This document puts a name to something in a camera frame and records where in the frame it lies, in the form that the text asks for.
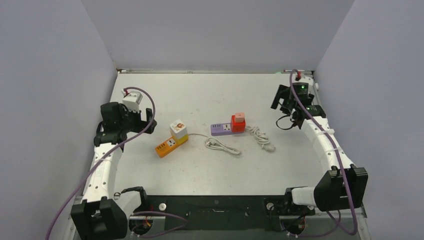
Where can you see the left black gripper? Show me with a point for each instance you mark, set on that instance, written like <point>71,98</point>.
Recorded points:
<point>141,125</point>

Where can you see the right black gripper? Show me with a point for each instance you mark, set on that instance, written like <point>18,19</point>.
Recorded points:
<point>283,92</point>

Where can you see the white cube plug adapter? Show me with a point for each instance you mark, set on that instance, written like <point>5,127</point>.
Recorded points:
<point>178,129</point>

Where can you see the orange power strip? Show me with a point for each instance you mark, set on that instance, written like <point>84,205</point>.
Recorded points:
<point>166,147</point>

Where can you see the red cube plug adapter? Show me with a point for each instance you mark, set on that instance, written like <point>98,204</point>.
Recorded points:
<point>237,127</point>

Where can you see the purple power strip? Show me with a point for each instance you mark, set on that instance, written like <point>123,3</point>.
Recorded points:
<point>220,129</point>

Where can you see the yellow cube plug adapter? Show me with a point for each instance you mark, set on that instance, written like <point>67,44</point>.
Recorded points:
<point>181,140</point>

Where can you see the pink cube plug adapter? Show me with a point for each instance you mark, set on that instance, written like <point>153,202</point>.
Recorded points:
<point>239,117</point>

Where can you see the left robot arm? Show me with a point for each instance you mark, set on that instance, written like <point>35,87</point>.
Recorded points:
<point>98,216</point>

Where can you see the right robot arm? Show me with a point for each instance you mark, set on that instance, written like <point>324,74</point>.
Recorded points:
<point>343,184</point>

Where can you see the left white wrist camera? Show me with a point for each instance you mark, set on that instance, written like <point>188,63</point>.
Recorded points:
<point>132,100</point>

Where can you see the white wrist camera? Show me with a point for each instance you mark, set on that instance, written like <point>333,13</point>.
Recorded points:
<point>304,76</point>
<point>132,100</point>

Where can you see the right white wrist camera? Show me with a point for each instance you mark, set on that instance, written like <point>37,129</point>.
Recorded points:
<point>304,76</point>

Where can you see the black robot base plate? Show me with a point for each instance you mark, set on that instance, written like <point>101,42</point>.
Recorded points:
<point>218,213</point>

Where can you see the aluminium frame rail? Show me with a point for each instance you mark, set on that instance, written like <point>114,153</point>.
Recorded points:
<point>127,204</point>

